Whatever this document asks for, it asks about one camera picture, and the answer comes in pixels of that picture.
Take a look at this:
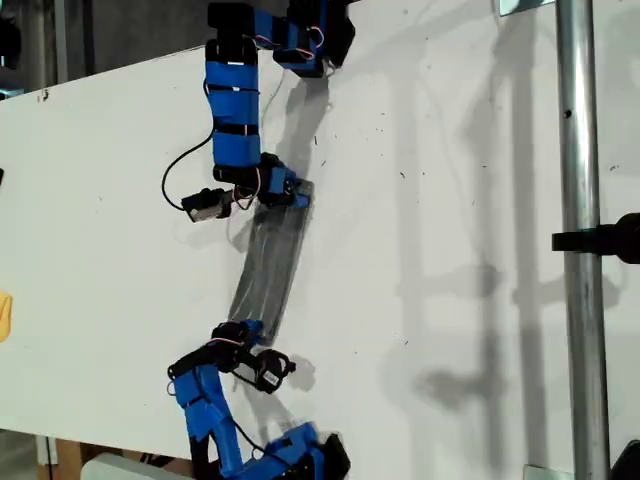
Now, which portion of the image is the grey striped towel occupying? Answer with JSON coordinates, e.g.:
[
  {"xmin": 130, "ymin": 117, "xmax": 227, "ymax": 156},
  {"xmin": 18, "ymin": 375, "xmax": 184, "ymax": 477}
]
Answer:
[{"xmin": 227, "ymin": 182, "xmax": 317, "ymax": 347}]

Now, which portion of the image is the white box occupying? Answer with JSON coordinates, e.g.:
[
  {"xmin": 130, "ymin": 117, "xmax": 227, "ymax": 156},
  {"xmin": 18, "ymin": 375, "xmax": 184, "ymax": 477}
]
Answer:
[{"xmin": 80, "ymin": 453, "xmax": 194, "ymax": 480}]

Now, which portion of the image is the wooden table leg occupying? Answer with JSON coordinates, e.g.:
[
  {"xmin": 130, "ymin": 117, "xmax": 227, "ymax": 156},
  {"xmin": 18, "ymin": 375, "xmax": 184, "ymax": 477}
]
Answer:
[{"xmin": 37, "ymin": 435, "xmax": 84, "ymax": 480}]

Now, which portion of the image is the yellow object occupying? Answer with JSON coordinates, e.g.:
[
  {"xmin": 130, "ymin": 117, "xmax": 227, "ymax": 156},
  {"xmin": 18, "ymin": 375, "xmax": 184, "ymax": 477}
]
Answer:
[{"xmin": 0, "ymin": 292, "xmax": 14, "ymax": 344}]

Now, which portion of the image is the black clamp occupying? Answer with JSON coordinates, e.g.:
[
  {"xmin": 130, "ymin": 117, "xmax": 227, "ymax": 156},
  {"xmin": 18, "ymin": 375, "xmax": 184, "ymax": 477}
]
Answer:
[{"xmin": 551, "ymin": 212, "xmax": 640, "ymax": 265}]

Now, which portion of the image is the dark round object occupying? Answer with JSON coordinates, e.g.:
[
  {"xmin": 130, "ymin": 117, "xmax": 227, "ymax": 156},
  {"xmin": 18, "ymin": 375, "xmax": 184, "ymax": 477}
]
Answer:
[{"xmin": 0, "ymin": 12, "xmax": 24, "ymax": 71}]

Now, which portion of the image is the black rounded object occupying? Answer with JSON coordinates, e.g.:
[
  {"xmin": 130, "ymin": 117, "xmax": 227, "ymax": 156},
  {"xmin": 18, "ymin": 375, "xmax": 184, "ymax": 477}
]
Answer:
[{"xmin": 609, "ymin": 439, "xmax": 640, "ymax": 480}]

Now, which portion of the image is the black camera box on stalk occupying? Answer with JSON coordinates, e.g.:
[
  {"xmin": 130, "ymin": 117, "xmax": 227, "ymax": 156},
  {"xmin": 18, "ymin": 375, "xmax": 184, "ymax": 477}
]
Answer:
[
  {"xmin": 180, "ymin": 186, "xmax": 234, "ymax": 224},
  {"xmin": 232, "ymin": 349, "xmax": 297, "ymax": 396}
]

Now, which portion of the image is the thin black camera cable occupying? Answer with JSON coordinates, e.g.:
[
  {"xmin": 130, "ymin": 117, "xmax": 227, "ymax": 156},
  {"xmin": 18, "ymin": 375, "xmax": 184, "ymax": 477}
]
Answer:
[
  {"xmin": 231, "ymin": 418, "xmax": 272, "ymax": 462},
  {"xmin": 160, "ymin": 127, "xmax": 216, "ymax": 211}
]

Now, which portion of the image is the steel post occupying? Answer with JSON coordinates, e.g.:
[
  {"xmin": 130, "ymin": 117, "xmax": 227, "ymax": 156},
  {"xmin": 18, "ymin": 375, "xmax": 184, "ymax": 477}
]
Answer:
[{"xmin": 554, "ymin": 0, "xmax": 612, "ymax": 480}]

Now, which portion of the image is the metal bracket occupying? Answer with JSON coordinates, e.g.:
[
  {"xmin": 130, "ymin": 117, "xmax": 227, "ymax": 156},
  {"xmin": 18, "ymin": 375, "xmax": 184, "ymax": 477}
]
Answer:
[{"xmin": 492, "ymin": 0, "xmax": 554, "ymax": 19}]

